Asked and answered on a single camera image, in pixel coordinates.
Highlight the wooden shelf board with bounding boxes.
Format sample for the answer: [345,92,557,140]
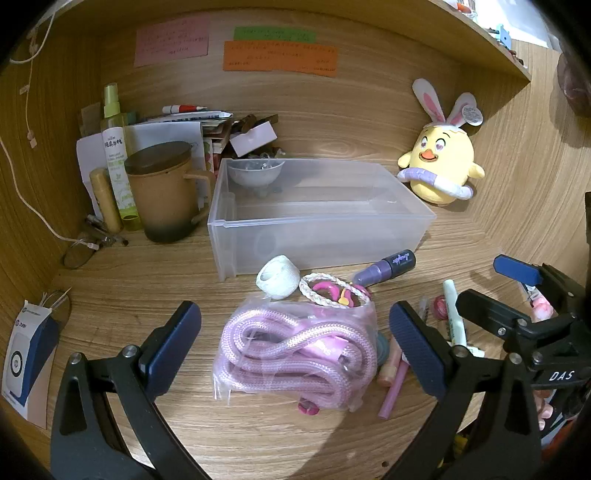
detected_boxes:
[436,0,533,83]

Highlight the bagged pink rope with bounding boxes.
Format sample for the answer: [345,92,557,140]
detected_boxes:
[213,298,378,412]

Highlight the beige stick tube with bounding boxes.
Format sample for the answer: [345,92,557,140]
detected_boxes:
[89,167,123,234]

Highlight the pink sticky note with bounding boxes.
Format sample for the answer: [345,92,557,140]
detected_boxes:
[134,17,211,68]

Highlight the white braided hair band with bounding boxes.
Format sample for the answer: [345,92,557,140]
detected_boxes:
[299,273,373,308]

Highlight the person's right hand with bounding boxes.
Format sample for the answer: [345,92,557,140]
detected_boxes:
[537,392,557,428]

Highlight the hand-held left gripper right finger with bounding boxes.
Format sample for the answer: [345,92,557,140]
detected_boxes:
[389,301,542,480]

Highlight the pink pen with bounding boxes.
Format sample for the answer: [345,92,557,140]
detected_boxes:
[379,360,410,419]

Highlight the clear small bowl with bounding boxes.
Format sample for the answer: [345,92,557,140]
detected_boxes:
[228,159,286,191]

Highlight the dark bag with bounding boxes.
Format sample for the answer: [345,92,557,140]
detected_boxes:
[556,50,591,114]

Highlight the white green marker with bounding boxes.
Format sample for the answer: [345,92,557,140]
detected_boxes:
[442,279,485,357]

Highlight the stack of booklets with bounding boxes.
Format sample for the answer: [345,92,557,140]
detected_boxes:
[202,111,237,160]

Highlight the purple bottle with black cap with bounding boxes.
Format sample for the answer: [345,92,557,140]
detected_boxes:
[353,250,416,288]

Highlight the white tape roll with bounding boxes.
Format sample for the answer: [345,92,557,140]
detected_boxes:
[257,255,301,301]

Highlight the white cable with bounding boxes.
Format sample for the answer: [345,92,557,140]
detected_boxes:
[0,0,100,252]

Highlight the clear plastic storage bin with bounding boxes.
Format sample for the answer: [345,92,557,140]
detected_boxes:
[208,158,437,282]

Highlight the green sticky note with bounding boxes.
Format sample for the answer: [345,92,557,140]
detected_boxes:
[233,26,314,43]

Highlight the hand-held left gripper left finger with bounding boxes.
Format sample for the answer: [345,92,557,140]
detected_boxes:
[51,301,211,480]

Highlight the white pink small box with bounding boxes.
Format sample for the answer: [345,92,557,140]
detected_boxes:
[229,121,279,158]

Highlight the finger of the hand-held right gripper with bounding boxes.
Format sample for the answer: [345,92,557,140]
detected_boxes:
[493,255,578,315]
[456,289,532,335]

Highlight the yellow chick plush toy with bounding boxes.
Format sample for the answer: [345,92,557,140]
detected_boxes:
[398,78,486,206]

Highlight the blue white card package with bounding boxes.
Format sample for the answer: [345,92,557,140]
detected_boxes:
[0,299,62,428]

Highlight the green spray bottle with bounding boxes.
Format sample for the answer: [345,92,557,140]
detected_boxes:
[100,83,142,232]

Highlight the orange sticky note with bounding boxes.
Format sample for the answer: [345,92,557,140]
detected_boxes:
[223,41,338,78]

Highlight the peach tube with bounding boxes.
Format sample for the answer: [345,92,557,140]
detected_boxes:
[377,344,403,387]

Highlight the eyeglasses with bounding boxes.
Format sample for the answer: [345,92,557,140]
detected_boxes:
[63,216,130,270]

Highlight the brown ceramic mug with lid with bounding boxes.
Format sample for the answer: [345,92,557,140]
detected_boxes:
[124,141,216,244]

